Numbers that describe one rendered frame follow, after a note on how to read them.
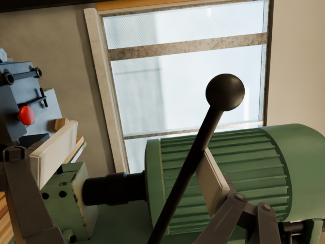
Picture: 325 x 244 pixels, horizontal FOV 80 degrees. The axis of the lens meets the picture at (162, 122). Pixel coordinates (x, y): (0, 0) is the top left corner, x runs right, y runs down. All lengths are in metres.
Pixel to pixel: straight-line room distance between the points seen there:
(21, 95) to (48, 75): 1.42
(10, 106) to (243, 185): 0.37
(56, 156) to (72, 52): 1.56
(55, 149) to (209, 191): 0.13
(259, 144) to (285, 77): 1.59
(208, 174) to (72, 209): 0.29
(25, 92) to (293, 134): 0.46
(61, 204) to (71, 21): 1.48
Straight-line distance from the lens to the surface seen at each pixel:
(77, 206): 0.41
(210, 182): 0.18
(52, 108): 0.69
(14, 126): 0.36
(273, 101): 1.93
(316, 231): 0.54
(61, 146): 0.19
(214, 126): 0.19
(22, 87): 0.41
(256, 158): 0.35
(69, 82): 1.75
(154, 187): 0.31
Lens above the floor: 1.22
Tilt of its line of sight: level
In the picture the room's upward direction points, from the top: 84 degrees clockwise
